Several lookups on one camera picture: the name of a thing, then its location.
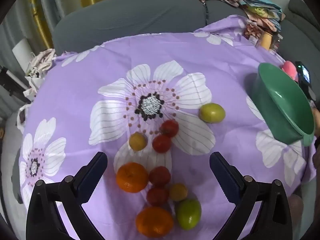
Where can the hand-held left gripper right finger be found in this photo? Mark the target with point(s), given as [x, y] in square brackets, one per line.
[225, 177]

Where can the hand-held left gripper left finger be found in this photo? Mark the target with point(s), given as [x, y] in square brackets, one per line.
[92, 177]

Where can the green plastic bowl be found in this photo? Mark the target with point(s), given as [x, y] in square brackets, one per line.
[287, 105]

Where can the orange mandarin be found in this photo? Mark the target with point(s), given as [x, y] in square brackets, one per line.
[132, 177]
[154, 221]

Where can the small yellow fruit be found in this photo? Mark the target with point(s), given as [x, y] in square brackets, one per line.
[137, 141]
[178, 192]

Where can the green round fruit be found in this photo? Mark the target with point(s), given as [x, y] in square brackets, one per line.
[212, 112]
[189, 214]

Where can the red tomato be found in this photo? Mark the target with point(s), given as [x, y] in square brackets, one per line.
[161, 143]
[157, 196]
[170, 128]
[160, 176]

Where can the pink plush toy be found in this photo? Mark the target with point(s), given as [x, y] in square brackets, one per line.
[290, 70]

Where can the yellow bottle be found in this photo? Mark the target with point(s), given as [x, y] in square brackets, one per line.
[265, 40]

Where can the clear dried fruit box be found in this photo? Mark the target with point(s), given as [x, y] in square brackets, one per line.
[251, 30]

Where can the purple floral tablecloth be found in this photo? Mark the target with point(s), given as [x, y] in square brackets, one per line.
[75, 92]

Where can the white plastic bag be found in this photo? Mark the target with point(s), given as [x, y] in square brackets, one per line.
[22, 115]

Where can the white tote bag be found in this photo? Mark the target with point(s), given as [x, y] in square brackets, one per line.
[40, 65]

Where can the black stand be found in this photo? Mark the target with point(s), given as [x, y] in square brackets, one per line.
[10, 82]

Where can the grey ribbed sofa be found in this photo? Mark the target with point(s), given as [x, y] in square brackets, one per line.
[137, 15]

